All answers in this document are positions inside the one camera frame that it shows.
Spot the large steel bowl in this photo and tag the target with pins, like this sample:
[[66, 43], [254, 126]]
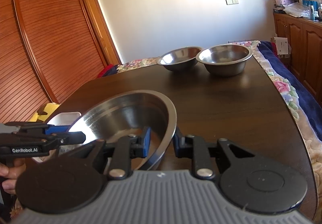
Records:
[[128, 114]]

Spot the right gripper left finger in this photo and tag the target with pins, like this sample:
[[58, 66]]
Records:
[[126, 149]]

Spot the red folded blanket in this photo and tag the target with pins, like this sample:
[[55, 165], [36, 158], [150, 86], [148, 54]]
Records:
[[110, 69]]

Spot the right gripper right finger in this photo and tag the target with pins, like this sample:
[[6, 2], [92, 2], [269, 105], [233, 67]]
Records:
[[198, 151]]

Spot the right small steel bowl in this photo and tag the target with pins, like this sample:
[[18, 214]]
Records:
[[225, 59]]

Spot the floral white tray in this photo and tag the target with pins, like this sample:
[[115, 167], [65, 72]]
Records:
[[61, 119]]

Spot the white paper box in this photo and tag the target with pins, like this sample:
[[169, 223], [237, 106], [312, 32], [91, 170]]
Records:
[[282, 46]]

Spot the clutter pile on cabinet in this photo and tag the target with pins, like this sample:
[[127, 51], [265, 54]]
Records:
[[286, 0]]

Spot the white wall switch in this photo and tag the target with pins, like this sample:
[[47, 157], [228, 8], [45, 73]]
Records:
[[232, 2]]

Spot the floral bed blanket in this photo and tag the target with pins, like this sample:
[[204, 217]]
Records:
[[304, 112]]

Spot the person's left hand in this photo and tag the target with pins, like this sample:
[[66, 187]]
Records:
[[11, 174]]

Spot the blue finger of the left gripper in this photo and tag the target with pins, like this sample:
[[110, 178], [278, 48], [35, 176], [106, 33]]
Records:
[[55, 129]]

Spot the yellow black plush toy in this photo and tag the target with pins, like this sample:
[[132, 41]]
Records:
[[44, 112]]

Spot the far steel bowl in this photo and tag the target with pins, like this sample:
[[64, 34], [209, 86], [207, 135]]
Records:
[[180, 59]]

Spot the wooden louvered wardrobe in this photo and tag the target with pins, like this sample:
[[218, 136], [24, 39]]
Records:
[[49, 49]]

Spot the wooden side cabinet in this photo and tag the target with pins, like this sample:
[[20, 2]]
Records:
[[304, 38]]

